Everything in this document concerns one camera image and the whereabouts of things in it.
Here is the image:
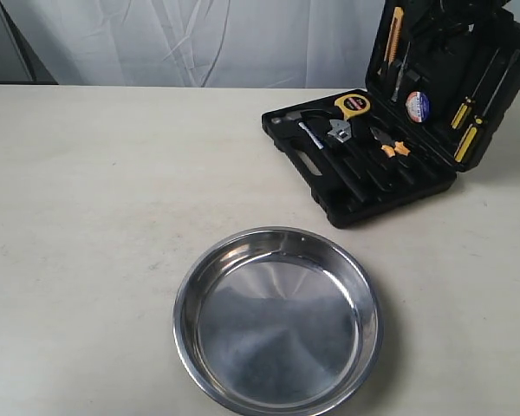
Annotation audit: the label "black claw hammer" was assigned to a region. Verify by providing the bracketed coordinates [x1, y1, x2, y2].
[271, 109, 368, 204]

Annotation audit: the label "round stainless steel tray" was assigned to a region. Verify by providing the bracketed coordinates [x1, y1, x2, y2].
[172, 226, 384, 415]

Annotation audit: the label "yellow handled pliers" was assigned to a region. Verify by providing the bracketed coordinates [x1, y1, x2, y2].
[369, 127, 416, 172]

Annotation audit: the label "yellow black screwdriver upper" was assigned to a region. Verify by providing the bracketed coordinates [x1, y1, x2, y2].
[451, 48, 501, 130]

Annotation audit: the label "yellow utility knife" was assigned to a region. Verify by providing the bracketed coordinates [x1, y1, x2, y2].
[379, 6, 404, 75]

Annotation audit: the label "black plastic tool case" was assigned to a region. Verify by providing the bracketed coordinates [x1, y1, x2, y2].
[262, 1, 520, 228]

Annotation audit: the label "yellow black screwdriver lower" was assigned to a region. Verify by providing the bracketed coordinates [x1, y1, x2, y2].
[454, 49, 520, 162]

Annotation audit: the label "yellow tape measure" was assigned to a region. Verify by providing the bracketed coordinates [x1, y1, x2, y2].
[334, 93, 371, 120]

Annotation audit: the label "clear test pen screwdriver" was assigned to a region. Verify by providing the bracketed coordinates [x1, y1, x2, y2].
[391, 42, 412, 103]

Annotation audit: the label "dark panel at left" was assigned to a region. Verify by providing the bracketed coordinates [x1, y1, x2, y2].
[0, 1, 57, 85]

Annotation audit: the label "white backdrop cloth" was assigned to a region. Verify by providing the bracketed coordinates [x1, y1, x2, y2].
[0, 0, 520, 89]

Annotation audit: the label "yellow black screwdriver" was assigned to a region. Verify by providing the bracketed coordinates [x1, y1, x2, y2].
[454, 49, 520, 162]
[451, 48, 501, 130]

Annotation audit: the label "electrical tape roll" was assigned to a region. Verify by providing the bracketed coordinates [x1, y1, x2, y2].
[405, 91, 431, 123]

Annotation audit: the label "silver adjustable wrench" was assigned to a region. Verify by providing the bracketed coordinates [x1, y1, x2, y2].
[328, 119, 373, 199]

